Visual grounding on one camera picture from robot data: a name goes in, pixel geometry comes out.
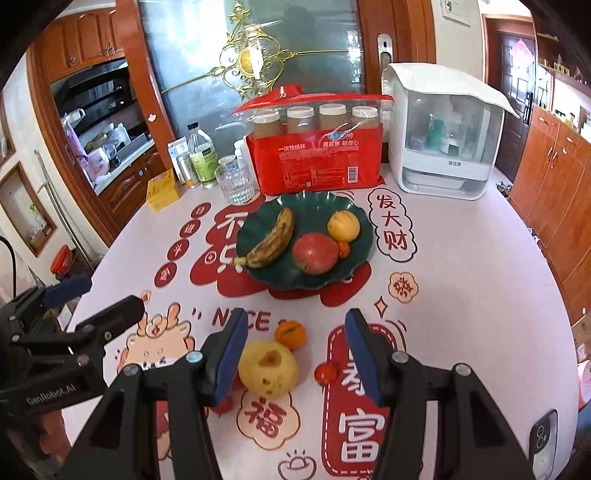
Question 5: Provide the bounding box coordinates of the yellow pear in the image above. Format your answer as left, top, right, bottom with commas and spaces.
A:
238, 340, 300, 399

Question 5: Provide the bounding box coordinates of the small orange tomato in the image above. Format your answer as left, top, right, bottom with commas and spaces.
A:
314, 361, 339, 387

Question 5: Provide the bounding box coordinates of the red cherry tomato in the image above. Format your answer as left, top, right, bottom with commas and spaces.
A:
338, 241, 352, 259

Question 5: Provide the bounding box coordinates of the spotted ripe banana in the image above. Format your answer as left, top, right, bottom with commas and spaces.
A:
231, 208, 296, 269

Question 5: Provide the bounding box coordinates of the red apple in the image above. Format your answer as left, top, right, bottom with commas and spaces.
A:
291, 232, 339, 276

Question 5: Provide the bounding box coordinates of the yellow orange with lines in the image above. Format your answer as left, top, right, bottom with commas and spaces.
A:
327, 210, 361, 243

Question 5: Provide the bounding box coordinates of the red bucket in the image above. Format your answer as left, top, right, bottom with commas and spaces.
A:
50, 245, 75, 276

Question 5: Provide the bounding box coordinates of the smartphone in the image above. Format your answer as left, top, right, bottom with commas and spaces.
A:
529, 409, 558, 480

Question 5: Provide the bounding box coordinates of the printed pink tablecloth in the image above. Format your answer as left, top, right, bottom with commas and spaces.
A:
73, 175, 578, 479

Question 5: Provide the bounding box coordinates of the yellow cardboard box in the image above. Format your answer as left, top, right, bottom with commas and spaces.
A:
146, 169, 181, 212

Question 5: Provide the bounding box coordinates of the small tangerine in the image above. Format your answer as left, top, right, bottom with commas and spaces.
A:
273, 320, 307, 351

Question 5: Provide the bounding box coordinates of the small metal tin can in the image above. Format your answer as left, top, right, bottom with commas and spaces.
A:
177, 152, 200, 189

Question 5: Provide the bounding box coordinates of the white carton box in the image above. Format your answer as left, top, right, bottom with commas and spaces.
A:
167, 137, 188, 185

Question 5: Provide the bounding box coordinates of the green label glass bottle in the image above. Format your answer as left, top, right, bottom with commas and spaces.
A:
186, 122, 218, 189

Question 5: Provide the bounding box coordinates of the clear drinking glass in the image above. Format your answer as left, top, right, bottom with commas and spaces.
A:
215, 164, 256, 205

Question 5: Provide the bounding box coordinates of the small jar with lid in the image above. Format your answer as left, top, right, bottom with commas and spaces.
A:
218, 155, 238, 169

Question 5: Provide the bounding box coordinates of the white plastic bottle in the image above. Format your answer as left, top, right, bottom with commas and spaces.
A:
235, 138, 252, 174

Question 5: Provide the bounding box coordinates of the dark green scalloped plate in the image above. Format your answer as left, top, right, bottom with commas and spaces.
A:
232, 191, 374, 291

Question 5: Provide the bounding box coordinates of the red paper cup pack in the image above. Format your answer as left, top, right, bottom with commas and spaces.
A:
232, 86, 394, 196

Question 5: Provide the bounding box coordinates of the white countertop appliance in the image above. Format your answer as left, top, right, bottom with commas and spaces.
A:
382, 63, 518, 201

